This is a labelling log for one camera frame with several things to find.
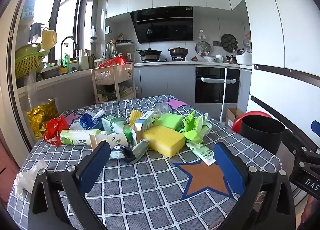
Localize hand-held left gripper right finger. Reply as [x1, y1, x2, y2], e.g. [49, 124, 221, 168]
[214, 142, 297, 230]

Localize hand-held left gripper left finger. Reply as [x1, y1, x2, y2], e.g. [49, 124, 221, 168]
[28, 141, 112, 230]

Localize white green tube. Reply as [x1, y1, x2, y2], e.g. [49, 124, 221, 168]
[186, 142, 217, 166]

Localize white green bottle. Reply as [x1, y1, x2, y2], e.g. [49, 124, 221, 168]
[60, 129, 102, 147]

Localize leaf print paper cup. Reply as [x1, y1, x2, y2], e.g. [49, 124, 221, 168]
[90, 132, 128, 151]

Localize black round bin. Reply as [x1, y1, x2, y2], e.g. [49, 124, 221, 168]
[239, 115, 286, 156]

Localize silver blue foil wrapper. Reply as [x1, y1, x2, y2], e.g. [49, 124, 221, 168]
[109, 139, 150, 164]

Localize blue milk carton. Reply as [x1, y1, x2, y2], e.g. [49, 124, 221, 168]
[79, 110, 106, 131]

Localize green white carton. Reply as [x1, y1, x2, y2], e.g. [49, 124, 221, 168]
[101, 114, 137, 145]

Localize green white wrapper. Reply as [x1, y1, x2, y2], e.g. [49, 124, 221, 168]
[181, 110, 213, 146]

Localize red plastic bag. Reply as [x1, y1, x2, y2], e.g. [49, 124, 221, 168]
[44, 116, 70, 147]

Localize yellow ridged wrapper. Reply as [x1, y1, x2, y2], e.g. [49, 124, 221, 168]
[129, 109, 145, 126]

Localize white plastic bag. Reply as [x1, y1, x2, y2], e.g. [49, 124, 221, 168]
[14, 159, 48, 202]
[90, 25, 98, 44]

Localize blue white box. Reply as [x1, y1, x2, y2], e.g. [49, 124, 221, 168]
[134, 111, 157, 143]

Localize yellow sponge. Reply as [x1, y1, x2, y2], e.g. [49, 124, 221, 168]
[142, 125, 186, 159]

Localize green sponge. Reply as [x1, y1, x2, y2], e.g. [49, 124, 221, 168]
[152, 113, 184, 132]

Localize clear plastic bottle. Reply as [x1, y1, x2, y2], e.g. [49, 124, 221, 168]
[152, 102, 173, 118]

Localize person's right hand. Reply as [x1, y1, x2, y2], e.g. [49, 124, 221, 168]
[301, 195, 316, 223]

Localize red plastic stool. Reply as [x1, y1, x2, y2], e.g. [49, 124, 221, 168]
[231, 110, 273, 134]

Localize cardboard box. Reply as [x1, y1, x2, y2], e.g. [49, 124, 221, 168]
[226, 108, 246, 128]

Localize white mop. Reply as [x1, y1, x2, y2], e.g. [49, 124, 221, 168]
[218, 68, 228, 123]

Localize gold foil bag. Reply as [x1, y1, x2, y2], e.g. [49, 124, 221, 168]
[27, 98, 59, 141]

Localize black built-in oven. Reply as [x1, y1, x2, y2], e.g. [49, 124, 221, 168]
[195, 67, 241, 104]

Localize beige storage trolley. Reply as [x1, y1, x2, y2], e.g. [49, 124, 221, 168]
[90, 64, 137, 103]

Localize white rice cooker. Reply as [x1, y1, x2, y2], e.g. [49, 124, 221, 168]
[236, 49, 253, 66]

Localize white refrigerator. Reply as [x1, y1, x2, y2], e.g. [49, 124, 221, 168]
[244, 0, 320, 208]

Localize steel basin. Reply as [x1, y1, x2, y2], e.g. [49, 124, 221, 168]
[40, 66, 62, 80]

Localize grey kitchen base cabinets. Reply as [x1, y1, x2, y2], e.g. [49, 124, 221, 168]
[16, 61, 252, 113]

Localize red plastic basket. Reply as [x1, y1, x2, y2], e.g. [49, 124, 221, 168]
[98, 57, 127, 68]

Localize white chopstick holder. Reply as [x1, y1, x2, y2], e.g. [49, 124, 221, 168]
[78, 49, 91, 71]

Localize white spice rack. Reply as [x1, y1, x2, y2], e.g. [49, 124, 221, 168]
[115, 42, 136, 63]

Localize black round moulded pan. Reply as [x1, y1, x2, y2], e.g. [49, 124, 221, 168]
[220, 33, 238, 52]

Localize round silver steamer rack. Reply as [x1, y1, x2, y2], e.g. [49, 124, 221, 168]
[195, 41, 212, 58]

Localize green plastic basket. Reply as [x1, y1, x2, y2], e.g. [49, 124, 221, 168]
[15, 43, 45, 79]

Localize brown cooking pot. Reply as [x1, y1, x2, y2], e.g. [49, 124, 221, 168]
[168, 46, 189, 56]

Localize gas stove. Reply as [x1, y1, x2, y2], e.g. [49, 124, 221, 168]
[139, 55, 187, 62]

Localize black wok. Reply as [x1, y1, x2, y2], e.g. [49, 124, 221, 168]
[136, 48, 163, 57]

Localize black kitchen faucet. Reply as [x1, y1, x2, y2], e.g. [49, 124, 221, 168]
[60, 36, 80, 67]

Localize white hanging plastic bag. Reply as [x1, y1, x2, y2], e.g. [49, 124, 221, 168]
[90, 25, 98, 44]

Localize yellow colander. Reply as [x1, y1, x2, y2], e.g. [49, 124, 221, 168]
[41, 28, 58, 50]

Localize hanging dark clothes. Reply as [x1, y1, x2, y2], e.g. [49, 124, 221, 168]
[29, 22, 42, 43]

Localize black-framed window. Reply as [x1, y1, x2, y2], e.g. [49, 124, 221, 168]
[32, 0, 83, 63]

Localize black range hood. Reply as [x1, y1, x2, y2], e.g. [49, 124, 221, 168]
[129, 6, 194, 44]

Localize white padded oven handle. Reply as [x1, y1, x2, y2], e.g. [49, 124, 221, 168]
[201, 77, 237, 85]

